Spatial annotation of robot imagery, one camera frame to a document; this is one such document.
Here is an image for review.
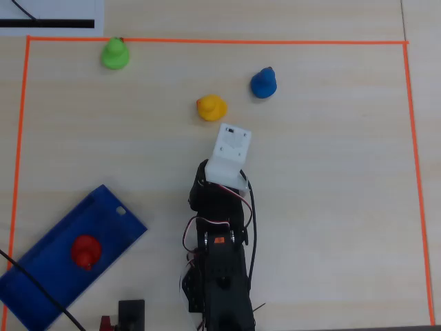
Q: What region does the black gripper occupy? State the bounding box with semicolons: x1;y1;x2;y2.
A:
187;159;247;225

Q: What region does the red rubber duck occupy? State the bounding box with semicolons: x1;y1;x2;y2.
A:
70;234;103;272

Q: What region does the yellow rubber duck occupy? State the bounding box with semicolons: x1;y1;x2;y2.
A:
196;94;228;122

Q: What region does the blue rubber duck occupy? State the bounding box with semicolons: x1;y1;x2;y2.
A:
250;66;278;100

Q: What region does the blue plastic box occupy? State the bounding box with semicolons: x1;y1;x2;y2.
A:
0;183;149;331

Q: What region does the green rubber duck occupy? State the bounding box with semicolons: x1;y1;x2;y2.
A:
101;36;131;71

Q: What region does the black table clamp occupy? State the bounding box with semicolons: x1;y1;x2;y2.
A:
118;299;146;331

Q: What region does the orange tape strip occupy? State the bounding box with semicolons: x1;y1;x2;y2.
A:
26;35;410;46
402;41;436;327
1;36;32;331

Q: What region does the white paper with black bar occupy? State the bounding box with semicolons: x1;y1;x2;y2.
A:
0;0;105;37

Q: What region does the red white servo wire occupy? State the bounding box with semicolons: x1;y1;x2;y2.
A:
181;216;231;263

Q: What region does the black camera cable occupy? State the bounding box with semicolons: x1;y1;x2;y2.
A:
239;168;258;287

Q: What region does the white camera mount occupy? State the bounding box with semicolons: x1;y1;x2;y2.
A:
205;123;253;191

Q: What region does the thin black cable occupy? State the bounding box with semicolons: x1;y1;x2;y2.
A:
0;248;86;331

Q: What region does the black cable on paper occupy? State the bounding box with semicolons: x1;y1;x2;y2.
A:
11;0;41;22

